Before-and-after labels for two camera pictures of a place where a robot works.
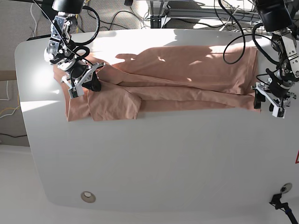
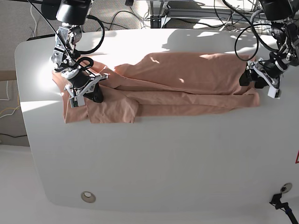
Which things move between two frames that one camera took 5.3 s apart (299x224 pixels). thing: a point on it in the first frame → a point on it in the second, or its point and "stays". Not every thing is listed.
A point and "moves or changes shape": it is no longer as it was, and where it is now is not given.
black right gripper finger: (259, 98) → (248, 75)
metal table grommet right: (286, 187) stays
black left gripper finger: (90, 85) → (90, 95)
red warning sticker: (297, 159) stays
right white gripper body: (281, 101) → (273, 91)
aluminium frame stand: (157, 9) stays
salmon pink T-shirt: (168, 78) moves or changes shape
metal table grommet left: (88, 197) stays
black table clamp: (276, 202) stays
